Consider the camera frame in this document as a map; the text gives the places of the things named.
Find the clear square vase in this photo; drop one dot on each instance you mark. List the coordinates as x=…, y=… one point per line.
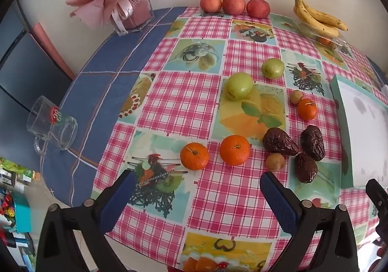
x=136, y=14

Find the green jujube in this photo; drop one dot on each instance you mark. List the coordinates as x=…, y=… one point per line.
x=239, y=86
x=272, y=68

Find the teal storage box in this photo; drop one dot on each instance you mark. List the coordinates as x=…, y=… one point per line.
x=22, y=213

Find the yellow banana bunch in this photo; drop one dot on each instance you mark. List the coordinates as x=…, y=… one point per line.
x=315, y=18

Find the red apple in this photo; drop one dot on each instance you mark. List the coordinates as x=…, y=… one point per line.
x=233, y=4
x=258, y=8
x=210, y=3

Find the dark brown wrinkled avocado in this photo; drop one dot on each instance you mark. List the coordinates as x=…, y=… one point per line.
x=313, y=142
x=277, y=141

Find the white tray with teal rim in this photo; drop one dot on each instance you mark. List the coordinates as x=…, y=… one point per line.
x=363, y=126

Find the small dark wrinkled fruit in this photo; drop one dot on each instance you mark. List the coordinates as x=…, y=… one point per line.
x=305, y=168

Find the small orange tangerine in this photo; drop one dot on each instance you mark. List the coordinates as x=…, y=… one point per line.
x=307, y=109

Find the small tan round fruit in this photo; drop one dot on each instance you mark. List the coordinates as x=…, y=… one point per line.
x=275, y=162
x=296, y=97

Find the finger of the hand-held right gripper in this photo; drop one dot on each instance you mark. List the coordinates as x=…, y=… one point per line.
x=376, y=196

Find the grey cabinet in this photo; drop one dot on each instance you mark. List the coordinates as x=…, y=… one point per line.
x=21, y=78

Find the tangerine inside clear container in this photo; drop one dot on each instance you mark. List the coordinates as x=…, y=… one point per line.
x=324, y=41

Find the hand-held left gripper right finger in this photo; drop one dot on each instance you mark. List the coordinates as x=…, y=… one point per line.
x=280, y=202

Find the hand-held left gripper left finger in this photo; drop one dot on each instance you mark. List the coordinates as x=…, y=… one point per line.
x=116, y=205

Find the pink checkered tablecloth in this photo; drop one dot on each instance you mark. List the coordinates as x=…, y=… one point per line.
x=182, y=102

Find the clear plastic container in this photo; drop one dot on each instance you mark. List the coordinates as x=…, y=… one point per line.
x=336, y=41

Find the clear glass mug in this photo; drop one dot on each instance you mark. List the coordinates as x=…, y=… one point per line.
x=56, y=126

